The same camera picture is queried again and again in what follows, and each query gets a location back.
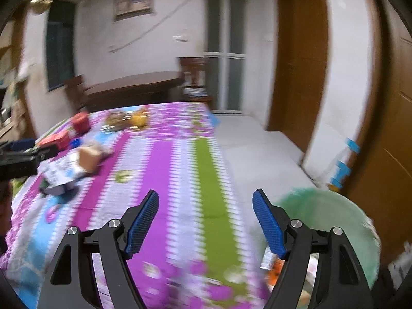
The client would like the wall cable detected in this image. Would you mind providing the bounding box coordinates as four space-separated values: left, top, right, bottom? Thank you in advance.
109 0 201 53

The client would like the dark window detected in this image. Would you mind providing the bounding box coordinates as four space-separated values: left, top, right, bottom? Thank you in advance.
46 0 78 91

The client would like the blue tape strip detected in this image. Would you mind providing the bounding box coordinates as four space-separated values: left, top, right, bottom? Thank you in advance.
345 137 362 154

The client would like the orange gold foil wrapper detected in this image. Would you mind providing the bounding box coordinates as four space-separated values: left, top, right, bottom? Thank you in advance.
130 109 151 128

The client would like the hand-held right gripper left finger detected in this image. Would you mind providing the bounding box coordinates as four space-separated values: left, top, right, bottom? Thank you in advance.
37 189 160 309

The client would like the green-lined trash bin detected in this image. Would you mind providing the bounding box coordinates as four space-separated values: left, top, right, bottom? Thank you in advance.
257 186 382 294

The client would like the orange white snack wrapper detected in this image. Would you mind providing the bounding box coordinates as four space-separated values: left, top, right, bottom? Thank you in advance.
260 250 291 284

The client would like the dark blue wrapper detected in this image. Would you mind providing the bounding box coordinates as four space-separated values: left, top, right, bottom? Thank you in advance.
39 181 80 198

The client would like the dark wooden dining table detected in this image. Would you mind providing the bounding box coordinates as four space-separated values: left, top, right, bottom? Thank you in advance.
84 72 185 110

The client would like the cloth on chair seat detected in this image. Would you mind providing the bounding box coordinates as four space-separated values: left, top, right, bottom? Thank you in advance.
183 86 208 98

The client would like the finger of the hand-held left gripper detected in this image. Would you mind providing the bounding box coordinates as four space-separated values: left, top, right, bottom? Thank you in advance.
30 145 61 164

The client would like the white glass double door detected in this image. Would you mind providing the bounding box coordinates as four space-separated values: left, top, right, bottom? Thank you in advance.
204 0 249 114

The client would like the person's left forearm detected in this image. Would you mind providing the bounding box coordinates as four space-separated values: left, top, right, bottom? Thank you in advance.
0 180 14 255

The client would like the panelled brown wooden door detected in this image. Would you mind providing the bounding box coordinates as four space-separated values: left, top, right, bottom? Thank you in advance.
347 5 412 266

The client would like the red carton box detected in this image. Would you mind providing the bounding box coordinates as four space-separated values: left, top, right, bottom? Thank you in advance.
35 131 72 151

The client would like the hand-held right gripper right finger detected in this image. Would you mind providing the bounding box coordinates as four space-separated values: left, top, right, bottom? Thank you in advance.
253 189 374 309

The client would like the tan bread loaf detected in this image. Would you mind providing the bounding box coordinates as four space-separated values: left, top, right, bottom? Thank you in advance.
78 144 105 172

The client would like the framed wall picture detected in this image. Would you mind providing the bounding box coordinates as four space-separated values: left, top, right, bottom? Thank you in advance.
114 0 155 20

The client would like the floral striped tablecloth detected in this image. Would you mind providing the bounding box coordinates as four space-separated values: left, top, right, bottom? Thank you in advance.
0 102 271 309

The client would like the round gold wall clock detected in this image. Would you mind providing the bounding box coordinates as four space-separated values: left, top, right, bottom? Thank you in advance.
28 0 54 14

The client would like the gold foil nut wrapper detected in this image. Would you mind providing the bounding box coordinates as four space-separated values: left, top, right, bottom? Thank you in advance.
102 110 127 131

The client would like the dark wooden chair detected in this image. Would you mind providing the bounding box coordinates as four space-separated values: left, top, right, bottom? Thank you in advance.
64 75 90 112
177 56 213 104

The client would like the red apple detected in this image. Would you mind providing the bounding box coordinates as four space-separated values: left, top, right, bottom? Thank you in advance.
71 111 91 133

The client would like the plain brown wooden door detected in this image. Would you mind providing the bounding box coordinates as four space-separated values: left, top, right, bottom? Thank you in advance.
265 0 329 156

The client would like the white blue printed pouch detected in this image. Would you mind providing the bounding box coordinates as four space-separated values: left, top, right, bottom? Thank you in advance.
41 154 88 188

